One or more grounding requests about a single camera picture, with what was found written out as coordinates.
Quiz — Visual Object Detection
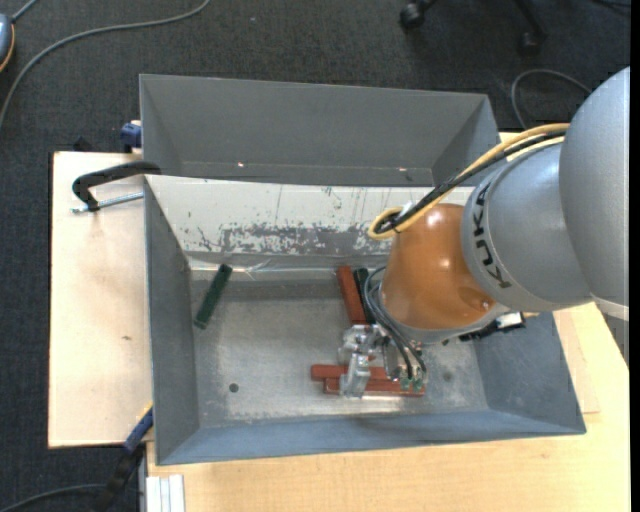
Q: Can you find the pale wood board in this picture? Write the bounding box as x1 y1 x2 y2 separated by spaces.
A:
47 150 157 449

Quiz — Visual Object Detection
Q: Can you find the dark green flat block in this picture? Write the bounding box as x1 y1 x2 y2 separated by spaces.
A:
193 263 234 331

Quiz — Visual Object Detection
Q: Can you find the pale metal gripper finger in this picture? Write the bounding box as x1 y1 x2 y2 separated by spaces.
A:
336 323 372 365
339 351 372 400

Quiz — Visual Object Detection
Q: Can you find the grey metal bin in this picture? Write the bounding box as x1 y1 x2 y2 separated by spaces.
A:
138 73 587 467

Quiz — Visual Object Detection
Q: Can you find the red-brown flat block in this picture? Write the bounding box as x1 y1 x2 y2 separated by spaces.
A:
309 363 389 385
323 376 427 398
335 265 367 325

